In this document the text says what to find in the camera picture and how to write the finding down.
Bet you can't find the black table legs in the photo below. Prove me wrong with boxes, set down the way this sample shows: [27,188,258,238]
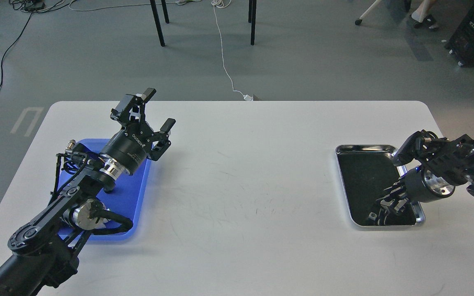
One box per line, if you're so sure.
[149,0,257,47]

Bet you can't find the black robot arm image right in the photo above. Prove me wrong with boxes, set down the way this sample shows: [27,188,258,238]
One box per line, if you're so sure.
[375,130,474,215]

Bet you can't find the metal tray with black mat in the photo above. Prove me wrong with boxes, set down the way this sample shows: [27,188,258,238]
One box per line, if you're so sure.
[335,144,425,231]

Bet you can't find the white cable on floor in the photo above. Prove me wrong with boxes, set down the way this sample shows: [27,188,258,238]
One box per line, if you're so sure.
[69,0,246,99]

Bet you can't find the blue plastic tray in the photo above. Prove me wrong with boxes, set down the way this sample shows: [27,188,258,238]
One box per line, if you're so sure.
[58,138,151,242]

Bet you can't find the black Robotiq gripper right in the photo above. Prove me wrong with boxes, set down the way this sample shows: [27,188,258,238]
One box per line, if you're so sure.
[367,169,447,226]

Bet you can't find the person legs with sandals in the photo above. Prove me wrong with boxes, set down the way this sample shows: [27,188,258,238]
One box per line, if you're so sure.
[410,0,439,31]

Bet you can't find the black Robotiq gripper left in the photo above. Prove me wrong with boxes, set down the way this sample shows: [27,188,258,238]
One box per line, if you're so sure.
[100,88,176,176]

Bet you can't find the white chair base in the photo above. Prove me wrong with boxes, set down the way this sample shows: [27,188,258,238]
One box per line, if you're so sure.
[355,0,410,26]

